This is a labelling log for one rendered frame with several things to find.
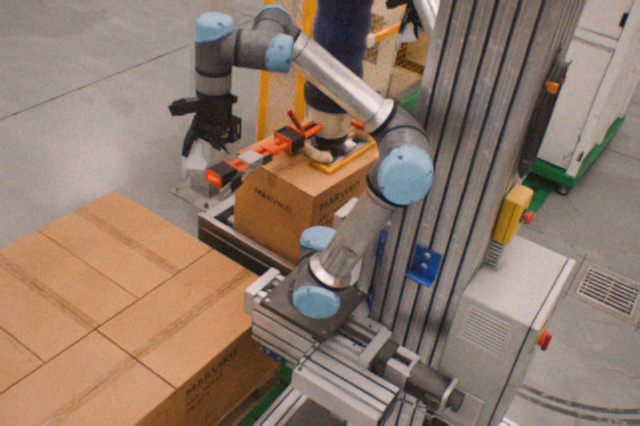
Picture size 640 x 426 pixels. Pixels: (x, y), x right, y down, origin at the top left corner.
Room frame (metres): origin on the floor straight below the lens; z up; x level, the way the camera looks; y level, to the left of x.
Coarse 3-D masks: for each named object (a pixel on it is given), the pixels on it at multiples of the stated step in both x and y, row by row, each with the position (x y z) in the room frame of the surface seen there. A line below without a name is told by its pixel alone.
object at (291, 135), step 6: (288, 126) 2.21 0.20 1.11; (276, 132) 2.15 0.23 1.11; (282, 132) 2.17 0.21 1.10; (288, 132) 2.18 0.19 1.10; (294, 132) 2.18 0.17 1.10; (300, 132) 2.17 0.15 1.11; (276, 138) 2.14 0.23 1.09; (282, 138) 2.12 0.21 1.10; (288, 138) 2.12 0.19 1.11; (294, 138) 2.14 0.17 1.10; (300, 138) 2.13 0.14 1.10; (288, 144) 2.11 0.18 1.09; (294, 144) 2.11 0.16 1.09; (300, 144) 2.14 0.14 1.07; (288, 150) 2.10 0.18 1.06; (294, 150) 2.11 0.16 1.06
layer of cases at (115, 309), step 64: (0, 256) 1.87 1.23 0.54; (64, 256) 1.92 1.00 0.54; (128, 256) 1.97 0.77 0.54; (192, 256) 2.03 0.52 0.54; (0, 320) 1.55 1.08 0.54; (64, 320) 1.59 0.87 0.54; (128, 320) 1.64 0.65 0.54; (192, 320) 1.68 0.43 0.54; (0, 384) 1.30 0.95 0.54; (64, 384) 1.33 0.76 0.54; (128, 384) 1.37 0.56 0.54; (192, 384) 1.44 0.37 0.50
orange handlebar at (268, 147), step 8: (312, 120) 2.31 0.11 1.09; (352, 120) 2.35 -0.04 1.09; (304, 128) 2.25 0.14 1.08; (312, 128) 2.25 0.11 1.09; (320, 128) 2.27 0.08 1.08; (360, 128) 2.32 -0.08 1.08; (264, 144) 2.07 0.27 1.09; (272, 144) 2.07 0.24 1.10; (256, 152) 2.02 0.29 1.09; (264, 152) 2.06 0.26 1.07; (272, 152) 2.03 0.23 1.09; (240, 160) 1.95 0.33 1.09; (240, 168) 1.90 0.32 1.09; (208, 176) 1.83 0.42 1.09; (216, 184) 1.81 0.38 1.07
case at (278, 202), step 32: (352, 128) 2.54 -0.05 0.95; (288, 160) 2.21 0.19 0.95; (352, 160) 2.28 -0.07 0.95; (256, 192) 2.15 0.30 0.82; (288, 192) 2.06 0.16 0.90; (320, 192) 2.03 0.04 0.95; (352, 192) 2.21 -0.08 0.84; (256, 224) 2.15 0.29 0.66; (288, 224) 2.05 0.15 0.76; (320, 224) 2.05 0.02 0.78; (288, 256) 2.04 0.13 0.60
